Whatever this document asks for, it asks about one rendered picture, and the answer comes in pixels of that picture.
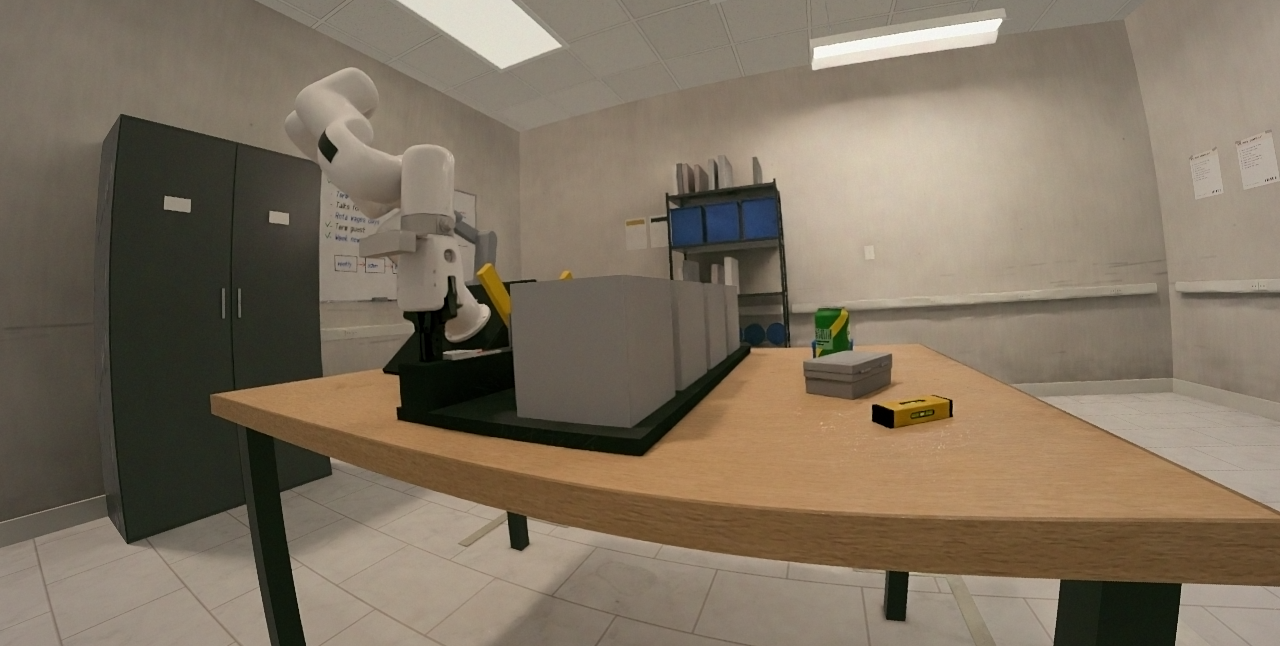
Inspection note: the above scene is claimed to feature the yellow pocket level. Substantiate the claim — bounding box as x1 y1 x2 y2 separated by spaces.
872 395 954 429

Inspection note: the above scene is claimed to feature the green drink can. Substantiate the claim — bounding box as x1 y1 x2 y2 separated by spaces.
815 304 851 358

